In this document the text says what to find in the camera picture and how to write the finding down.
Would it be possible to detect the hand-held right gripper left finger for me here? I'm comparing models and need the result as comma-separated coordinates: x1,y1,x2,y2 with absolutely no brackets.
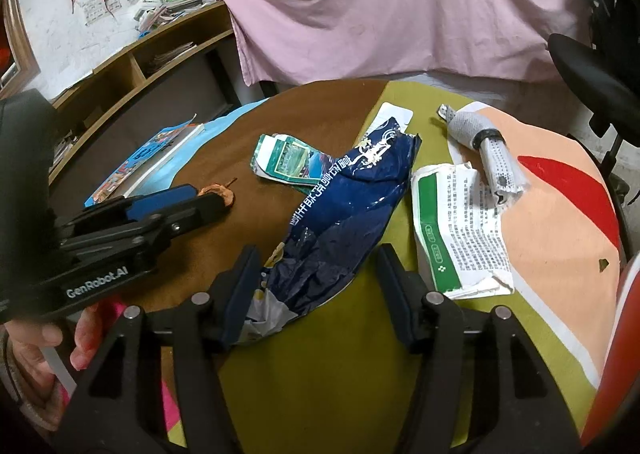
55,244,263,454

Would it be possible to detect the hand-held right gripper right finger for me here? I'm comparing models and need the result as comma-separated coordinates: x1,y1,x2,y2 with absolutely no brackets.
376,243,583,454

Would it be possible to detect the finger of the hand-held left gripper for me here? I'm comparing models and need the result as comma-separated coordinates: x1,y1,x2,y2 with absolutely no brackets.
122,183,198,222
135,193,227,241

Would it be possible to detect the dark blue snack bag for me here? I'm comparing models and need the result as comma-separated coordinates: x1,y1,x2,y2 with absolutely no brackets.
240,117,423,345

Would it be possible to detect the red basin with white rim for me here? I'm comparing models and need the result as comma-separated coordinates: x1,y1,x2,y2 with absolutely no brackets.
580,254,640,445

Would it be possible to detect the person's left hand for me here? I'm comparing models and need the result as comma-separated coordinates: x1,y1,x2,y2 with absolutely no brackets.
0,307,108,440

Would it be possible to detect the colourful cover book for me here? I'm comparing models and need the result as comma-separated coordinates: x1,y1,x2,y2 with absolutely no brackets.
84,117,206,207

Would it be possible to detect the white green flattened paper box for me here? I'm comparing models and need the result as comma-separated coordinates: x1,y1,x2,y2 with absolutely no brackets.
410,161,516,300

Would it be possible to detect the green white packet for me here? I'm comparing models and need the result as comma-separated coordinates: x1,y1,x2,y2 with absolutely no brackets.
250,133,333,192

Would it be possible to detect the colourful patchwork blanket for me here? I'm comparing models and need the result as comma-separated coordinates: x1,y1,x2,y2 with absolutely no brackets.
50,79,626,454

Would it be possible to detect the wooden shelf desk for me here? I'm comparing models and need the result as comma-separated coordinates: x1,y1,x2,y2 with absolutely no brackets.
47,0,241,180

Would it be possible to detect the stack of papers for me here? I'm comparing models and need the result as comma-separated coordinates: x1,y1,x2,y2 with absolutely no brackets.
145,42,198,72

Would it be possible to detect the crumpled grey tube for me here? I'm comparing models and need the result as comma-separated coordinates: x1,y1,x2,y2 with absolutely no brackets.
437,104,526,207

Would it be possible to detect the white plastic packet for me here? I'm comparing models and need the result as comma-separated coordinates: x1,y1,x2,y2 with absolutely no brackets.
360,102,414,145

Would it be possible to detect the pile of books and boxes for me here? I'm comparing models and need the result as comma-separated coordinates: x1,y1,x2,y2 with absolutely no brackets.
132,0,218,32

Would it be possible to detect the pink bed sheet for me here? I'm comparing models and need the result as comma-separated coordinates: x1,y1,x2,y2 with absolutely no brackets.
177,0,601,88

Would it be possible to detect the black office chair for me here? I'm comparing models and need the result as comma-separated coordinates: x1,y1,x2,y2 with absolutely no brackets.
547,0,640,255

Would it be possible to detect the wooden frame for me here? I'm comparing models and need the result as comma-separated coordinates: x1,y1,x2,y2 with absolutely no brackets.
0,0,41,100

